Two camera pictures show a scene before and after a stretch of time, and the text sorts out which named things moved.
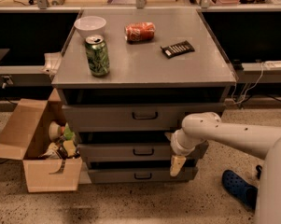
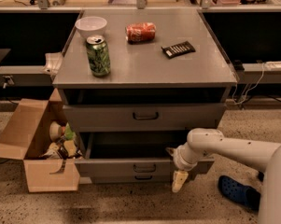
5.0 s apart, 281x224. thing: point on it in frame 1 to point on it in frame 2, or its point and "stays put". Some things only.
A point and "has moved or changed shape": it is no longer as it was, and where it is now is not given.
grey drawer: (140, 151) has moved or changed shape
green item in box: (68, 133) stays put
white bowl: (90, 25) stays put
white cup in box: (54, 131) stays put
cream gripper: (176, 144) to (178, 160)
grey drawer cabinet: (128, 79) stays put
